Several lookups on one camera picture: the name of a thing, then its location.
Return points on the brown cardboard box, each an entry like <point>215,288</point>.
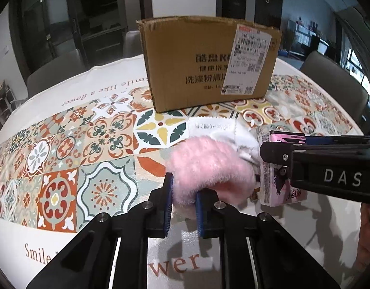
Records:
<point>188,66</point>

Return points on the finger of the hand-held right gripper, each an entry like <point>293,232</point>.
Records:
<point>275,153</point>
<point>338,140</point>

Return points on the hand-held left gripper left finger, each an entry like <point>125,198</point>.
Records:
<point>168,204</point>

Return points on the grey dining chair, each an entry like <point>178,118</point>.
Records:
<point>55,72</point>
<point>332,84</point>
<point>132,43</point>

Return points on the white zigzag-edged cloth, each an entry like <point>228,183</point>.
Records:
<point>224,129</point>

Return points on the dark panel with metal ornament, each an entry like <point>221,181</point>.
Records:
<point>267,0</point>

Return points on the dark glass door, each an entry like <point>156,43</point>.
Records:
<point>46,21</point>

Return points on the small black shelf cart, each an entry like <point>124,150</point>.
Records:
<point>2,99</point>

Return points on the pink tissue packet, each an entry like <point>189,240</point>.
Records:
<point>269,192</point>

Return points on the computer monitor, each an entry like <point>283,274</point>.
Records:
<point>322,49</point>

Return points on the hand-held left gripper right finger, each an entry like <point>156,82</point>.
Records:
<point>200,213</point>

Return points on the person's right forearm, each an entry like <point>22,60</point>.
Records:
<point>368,234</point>

